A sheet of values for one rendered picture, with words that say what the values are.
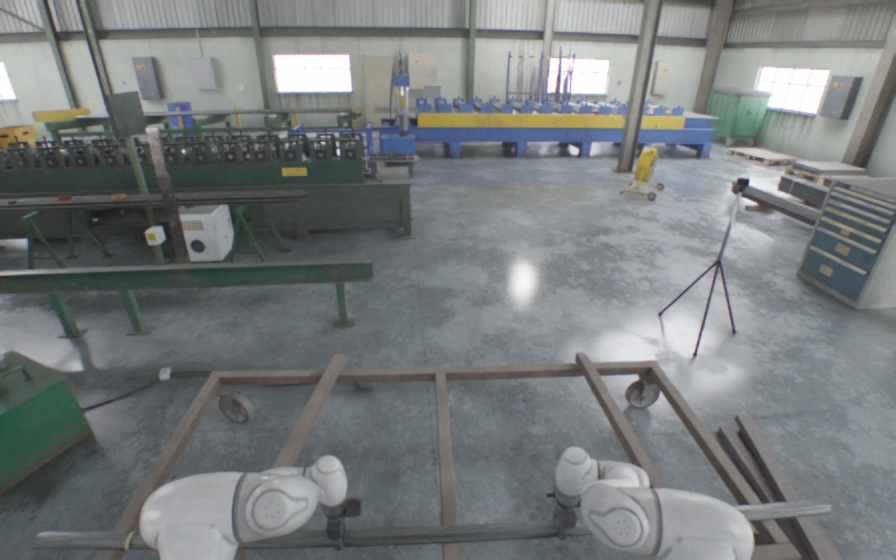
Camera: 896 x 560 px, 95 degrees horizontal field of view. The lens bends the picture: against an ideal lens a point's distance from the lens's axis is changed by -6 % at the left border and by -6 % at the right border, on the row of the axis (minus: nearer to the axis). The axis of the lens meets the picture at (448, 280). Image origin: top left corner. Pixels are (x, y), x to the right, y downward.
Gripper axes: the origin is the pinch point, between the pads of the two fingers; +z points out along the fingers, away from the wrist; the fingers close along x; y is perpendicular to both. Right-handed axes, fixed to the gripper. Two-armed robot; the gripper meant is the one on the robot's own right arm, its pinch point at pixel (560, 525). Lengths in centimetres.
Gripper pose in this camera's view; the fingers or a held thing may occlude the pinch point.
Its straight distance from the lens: 185.7
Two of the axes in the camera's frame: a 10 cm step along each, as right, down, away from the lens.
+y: -10.0, 0.1, -0.6
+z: -0.1, 8.9, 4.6
